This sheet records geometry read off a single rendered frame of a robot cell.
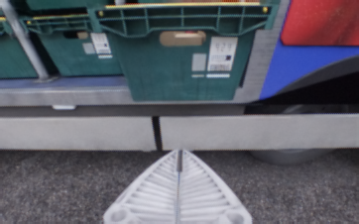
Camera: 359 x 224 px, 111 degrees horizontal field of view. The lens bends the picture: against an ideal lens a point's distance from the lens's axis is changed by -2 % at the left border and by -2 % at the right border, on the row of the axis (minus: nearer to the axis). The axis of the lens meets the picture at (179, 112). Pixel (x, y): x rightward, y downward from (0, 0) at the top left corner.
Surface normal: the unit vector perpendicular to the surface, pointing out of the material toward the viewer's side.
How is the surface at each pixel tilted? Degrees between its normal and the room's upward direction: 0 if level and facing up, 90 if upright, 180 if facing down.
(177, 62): 97
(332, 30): 90
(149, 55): 96
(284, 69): 90
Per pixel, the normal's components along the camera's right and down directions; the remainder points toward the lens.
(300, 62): -0.01, 0.54
